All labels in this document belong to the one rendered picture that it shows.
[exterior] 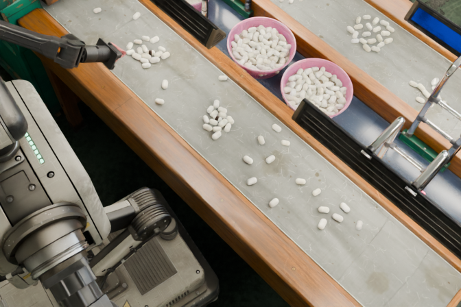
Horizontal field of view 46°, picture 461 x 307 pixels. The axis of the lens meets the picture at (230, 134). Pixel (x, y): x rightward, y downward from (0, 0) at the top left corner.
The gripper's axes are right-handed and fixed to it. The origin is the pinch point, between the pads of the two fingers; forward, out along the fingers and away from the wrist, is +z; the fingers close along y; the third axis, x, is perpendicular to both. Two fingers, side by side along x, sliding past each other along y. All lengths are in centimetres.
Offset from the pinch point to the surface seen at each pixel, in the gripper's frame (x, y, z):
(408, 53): -45, -64, 76
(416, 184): -32, -104, 1
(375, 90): -31, -67, 55
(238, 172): 9, -57, 10
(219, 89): -3.1, -27.5, 24.1
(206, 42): -24.3, -28.1, -1.1
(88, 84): 16.8, 4.5, -4.9
